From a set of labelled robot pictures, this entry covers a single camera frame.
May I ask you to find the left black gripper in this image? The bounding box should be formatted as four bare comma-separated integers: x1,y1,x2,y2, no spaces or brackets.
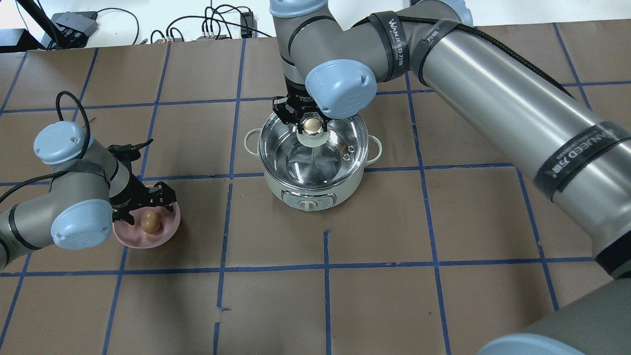
110,180,176,225

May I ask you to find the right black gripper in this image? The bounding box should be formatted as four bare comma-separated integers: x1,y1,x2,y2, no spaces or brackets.
272,94,333,135

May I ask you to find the brown egg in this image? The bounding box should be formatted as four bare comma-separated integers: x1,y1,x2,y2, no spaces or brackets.
140,210,162,235

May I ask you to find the glass pot lid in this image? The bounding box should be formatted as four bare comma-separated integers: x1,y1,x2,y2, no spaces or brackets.
255,114,382,190

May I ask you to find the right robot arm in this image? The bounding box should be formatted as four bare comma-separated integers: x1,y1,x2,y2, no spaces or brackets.
270,0,631,355

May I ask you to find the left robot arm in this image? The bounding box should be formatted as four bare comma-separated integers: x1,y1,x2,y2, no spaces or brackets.
0,121,181,268

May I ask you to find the pale green electric pot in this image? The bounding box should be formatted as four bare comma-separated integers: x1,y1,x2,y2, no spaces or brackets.
244,112,383,212

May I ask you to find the pink bowl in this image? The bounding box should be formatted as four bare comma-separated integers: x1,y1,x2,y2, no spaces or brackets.
110,181,182,249

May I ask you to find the black power adapter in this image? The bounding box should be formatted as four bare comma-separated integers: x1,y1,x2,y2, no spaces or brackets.
240,11,255,38

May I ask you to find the grey usb hub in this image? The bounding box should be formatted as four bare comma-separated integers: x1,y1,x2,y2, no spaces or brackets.
51,11,98,37

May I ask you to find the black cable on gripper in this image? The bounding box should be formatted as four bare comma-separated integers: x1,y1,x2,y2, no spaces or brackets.
0,91,91,203

